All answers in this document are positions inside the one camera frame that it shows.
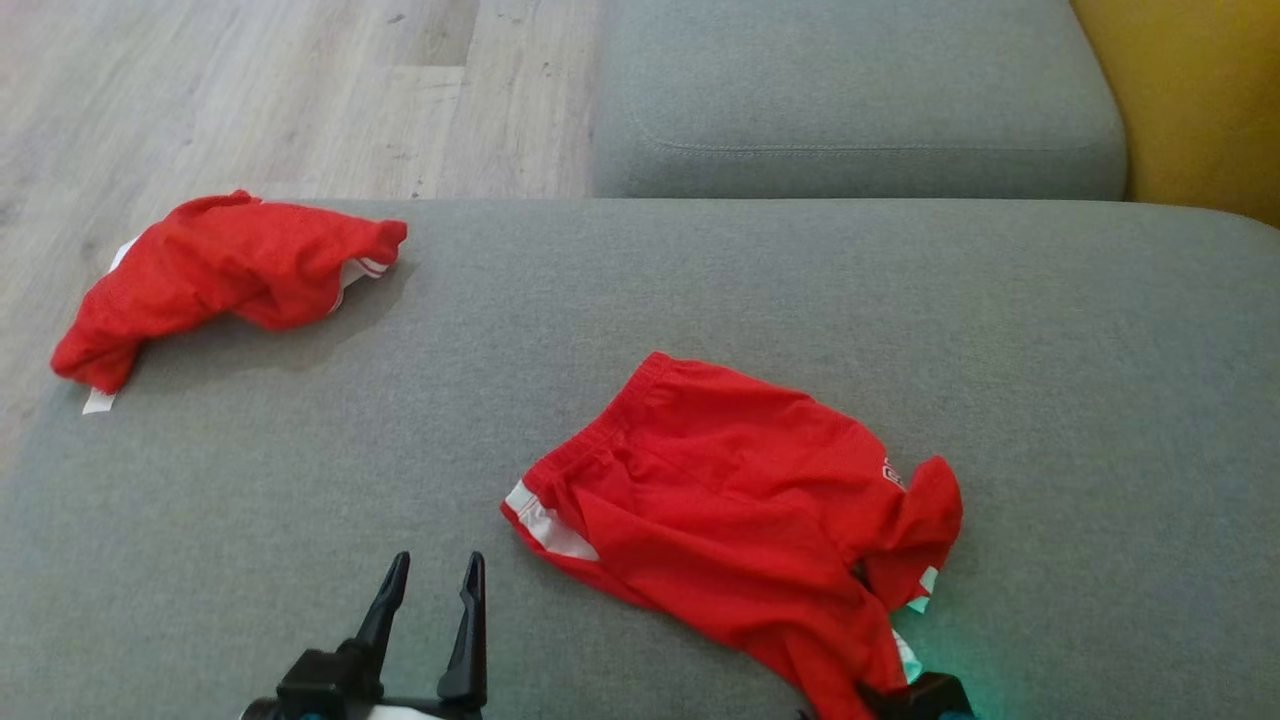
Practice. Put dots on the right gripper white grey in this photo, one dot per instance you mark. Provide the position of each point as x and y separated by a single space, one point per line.
920 700

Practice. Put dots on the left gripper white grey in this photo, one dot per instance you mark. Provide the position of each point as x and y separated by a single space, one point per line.
330 690

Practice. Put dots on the red shorts with white stripe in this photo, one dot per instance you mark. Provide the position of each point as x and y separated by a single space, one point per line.
720 480

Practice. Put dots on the red jersey with white stripes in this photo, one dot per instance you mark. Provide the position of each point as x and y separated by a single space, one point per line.
220 260

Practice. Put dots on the large grey sofa seat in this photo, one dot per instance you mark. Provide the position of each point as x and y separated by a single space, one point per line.
1100 400

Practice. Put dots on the small grey sofa cushion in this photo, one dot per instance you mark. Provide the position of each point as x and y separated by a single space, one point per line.
850 80

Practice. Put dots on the yellow fabric cushion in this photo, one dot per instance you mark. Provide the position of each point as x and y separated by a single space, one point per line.
1200 90

